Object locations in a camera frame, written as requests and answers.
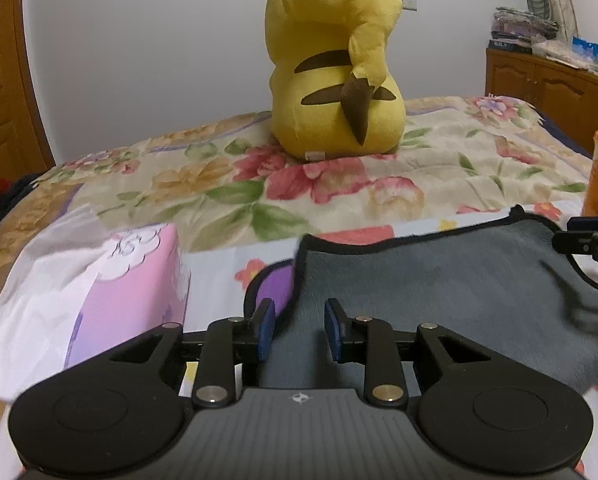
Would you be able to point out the wooden cabinet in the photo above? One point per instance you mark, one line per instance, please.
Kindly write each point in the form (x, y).
(544, 85)

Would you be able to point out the wooden wardrobe door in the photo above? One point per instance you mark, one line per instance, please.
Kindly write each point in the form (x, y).
(4, 70)

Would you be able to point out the stack of papers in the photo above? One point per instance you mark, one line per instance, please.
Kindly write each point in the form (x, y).
(521, 22)

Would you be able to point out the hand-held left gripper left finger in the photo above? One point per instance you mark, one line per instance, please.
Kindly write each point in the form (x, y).
(266, 331)

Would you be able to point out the blue picture card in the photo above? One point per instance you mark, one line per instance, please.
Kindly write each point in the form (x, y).
(589, 56)

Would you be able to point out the yellow plush toy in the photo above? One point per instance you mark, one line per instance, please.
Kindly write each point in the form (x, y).
(329, 60)

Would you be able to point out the grey towel with black trim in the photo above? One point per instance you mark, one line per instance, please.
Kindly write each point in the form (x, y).
(444, 285)

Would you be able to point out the floral printed blanket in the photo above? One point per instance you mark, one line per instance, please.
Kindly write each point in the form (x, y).
(189, 180)

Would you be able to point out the dark blue mattress edge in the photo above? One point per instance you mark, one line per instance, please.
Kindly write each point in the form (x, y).
(564, 135)

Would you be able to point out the grey woven ornament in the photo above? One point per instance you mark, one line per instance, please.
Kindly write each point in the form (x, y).
(535, 0)

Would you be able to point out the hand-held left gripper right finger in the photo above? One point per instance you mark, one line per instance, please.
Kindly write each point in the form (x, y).
(334, 331)

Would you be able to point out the pink and white printed bag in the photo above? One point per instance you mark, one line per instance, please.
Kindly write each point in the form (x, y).
(114, 290)

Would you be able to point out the white wall socket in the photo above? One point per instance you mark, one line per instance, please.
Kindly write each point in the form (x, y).
(409, 2)

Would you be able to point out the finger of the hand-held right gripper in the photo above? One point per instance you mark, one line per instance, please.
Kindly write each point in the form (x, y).
(586, 223)
(579, 244)

